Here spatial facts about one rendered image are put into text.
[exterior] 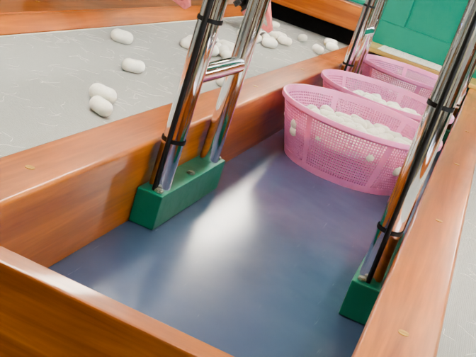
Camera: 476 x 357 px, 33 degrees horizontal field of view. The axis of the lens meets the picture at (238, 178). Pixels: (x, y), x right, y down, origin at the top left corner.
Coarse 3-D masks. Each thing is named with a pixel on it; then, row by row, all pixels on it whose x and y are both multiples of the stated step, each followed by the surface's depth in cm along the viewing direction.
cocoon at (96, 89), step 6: (96, 84) 98; (102, 84) 98; (90, 90) 98; (96, 90) 97; (102, 90) 97; (108, 90) 97; (114, 90) 98; (102, 96) 97; (108, 96) 97; (114, 96) 97; (114, 102) 98
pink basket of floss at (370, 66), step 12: (372, 60) 202; (384, 60) 204; (396, 60) 206; (372, 72) 188; (384, 72) 184; (396, 72) 206; (408, 72) 206; (420, 72) 205; (372, 84) 189; (396, 84) 183; (408, 84) 182; (420, 84) 181
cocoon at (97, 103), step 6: (96, 96) 93; (90, 102) 93; (96, 102) 93; (102, 102) 92; (108, 102) 93; (96, 108) 92; (102, 108) 92; (108, 108) 92; (102, 114) 92; (108, 114) 93
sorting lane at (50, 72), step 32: (64, 32) 129; (96, 32) 137; (160, 32) 156; (192, 32) 167; (224, 32) 180; (288, 32) 215; (0, 64) 100; (32, 64) 105; (64, 64) 110; (96, 64) 116; (160, 64) 129; (256, 64) 155; (288, 64) 167; (0, 96) 88; (32, 96) 92; (64, 96) 96; (128, 96) 105; (160, 96) 110; (0, 128) 79; (32, 128) 82; (64, 128) 85
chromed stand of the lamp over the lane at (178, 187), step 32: (224, 0) 78; (256, 0) 92; (256, 32) 93; (192, 64) 79; (224, 64) 88; (192, 96) 81; (224, 96) 95; (224, 128) 97; (160, 160) 83; (192, 160) 97; (224, 160) 101; (160, 192) 83; (192, 192) 92; (160, 224) 85
